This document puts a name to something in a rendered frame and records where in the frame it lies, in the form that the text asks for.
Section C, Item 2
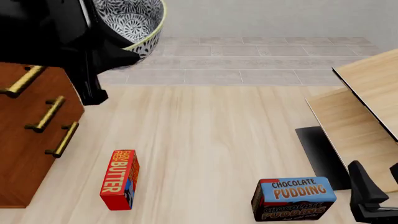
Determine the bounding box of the black white patterned bowl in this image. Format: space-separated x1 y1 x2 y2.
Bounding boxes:
90 0 168 70

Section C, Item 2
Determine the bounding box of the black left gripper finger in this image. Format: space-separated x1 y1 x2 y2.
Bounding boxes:
95 46 141 76
63 50 109 106

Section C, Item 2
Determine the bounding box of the red butter box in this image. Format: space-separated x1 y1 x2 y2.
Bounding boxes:
99 149 141 211

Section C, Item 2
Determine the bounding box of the wooden cabinet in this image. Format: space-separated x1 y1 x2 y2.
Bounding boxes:
0 62 85 209

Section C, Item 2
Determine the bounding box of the pale wooden tray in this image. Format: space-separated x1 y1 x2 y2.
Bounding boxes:
294 48 398 194

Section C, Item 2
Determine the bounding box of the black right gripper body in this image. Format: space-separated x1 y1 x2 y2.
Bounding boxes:
349 195 398 224

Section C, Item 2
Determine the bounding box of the blue chocolate pudding box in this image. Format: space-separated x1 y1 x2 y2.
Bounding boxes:
251 176 338 222

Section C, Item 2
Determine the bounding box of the brass drawer handle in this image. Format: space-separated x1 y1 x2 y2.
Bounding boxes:
44 121 80 159
24 95 66 134
0 65 47 99

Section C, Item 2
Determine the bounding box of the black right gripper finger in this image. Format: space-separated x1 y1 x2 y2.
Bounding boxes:
347 160 390 207
389 162 398 185

